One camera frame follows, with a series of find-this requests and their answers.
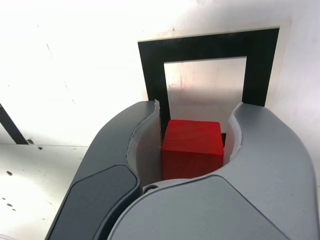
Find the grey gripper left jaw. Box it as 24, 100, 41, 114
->
46, 99, 164, 240

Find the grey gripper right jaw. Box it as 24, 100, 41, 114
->
107, 101, 319, 240

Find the red cube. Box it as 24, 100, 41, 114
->
160, 119, 225, 181

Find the black tape square outline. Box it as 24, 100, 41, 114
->
137, 27, 280, 148

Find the black tape strip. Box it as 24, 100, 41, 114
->
0, 102, 29, 145

